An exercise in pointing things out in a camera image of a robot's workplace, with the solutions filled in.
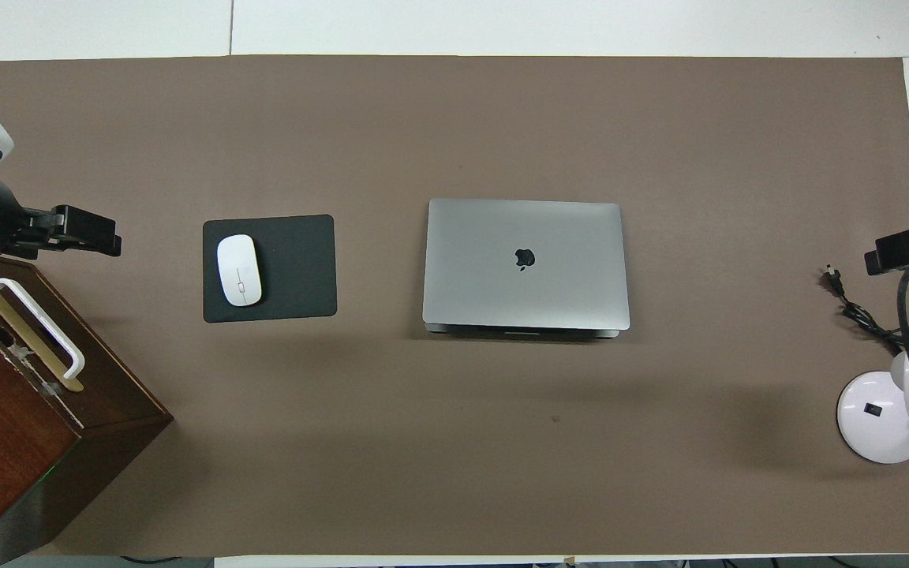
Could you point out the dark wooden box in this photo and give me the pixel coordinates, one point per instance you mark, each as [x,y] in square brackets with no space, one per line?
[13,442]

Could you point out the white desk lamp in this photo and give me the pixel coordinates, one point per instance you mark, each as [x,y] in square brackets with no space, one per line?
[873,418]

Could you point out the brown table mat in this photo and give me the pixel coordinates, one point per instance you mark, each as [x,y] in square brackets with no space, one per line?
[454,457]

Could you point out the white computer mouse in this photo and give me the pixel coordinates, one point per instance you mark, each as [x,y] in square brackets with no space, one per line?
[239,270]

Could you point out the black mouse pad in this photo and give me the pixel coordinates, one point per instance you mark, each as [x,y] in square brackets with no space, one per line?
[297,268]

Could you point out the grey laptop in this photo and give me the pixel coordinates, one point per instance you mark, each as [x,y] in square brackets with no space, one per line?
[525,292]

